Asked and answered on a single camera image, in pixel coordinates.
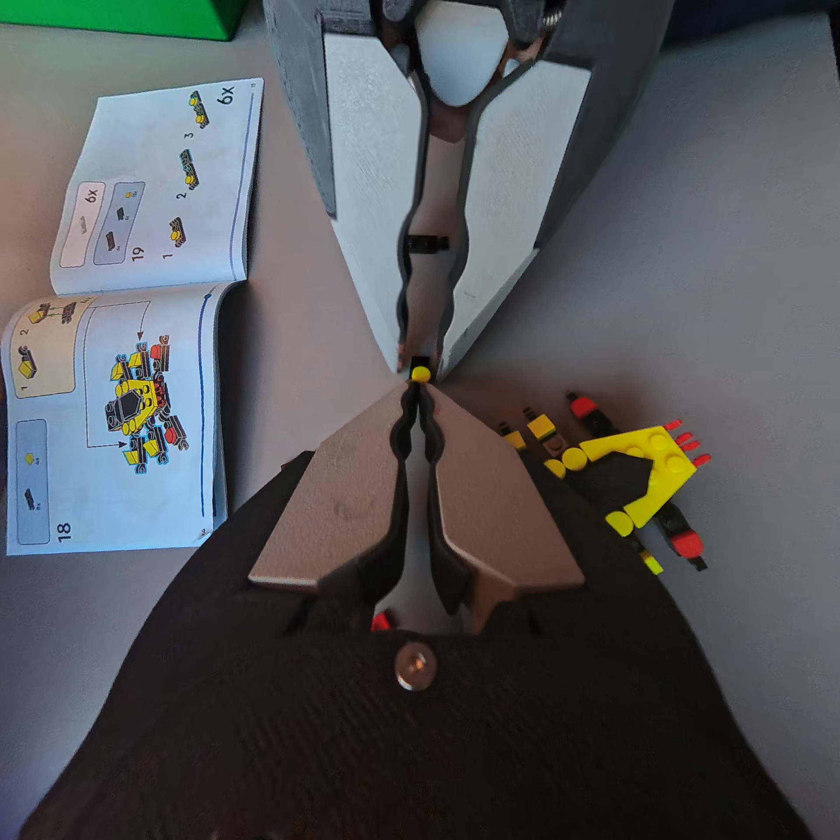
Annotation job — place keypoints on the black lego piece yellow stud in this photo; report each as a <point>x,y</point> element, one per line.
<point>420,373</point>

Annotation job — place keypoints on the small red lego piece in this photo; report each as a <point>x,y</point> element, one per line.
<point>382,621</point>

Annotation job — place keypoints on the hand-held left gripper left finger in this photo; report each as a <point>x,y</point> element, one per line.
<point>334,512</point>

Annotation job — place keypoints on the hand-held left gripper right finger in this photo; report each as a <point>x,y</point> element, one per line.
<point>505,518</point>

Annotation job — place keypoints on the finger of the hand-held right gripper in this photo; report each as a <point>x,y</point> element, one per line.
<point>518,164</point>
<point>367,164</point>

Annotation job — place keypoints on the small black lego piece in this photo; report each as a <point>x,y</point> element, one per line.
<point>426,244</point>

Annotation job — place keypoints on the green box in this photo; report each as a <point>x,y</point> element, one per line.
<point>131,16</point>

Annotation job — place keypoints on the lego instruction booklet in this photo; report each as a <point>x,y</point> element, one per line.
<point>157,197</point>

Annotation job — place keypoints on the yellow black lego model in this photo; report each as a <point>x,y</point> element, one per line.
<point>656,466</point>

